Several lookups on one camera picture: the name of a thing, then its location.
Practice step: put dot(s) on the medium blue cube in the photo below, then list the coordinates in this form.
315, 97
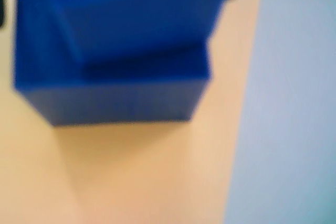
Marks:
118, 103

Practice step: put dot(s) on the orange paper square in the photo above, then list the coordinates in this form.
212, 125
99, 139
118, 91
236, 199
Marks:
144, 169

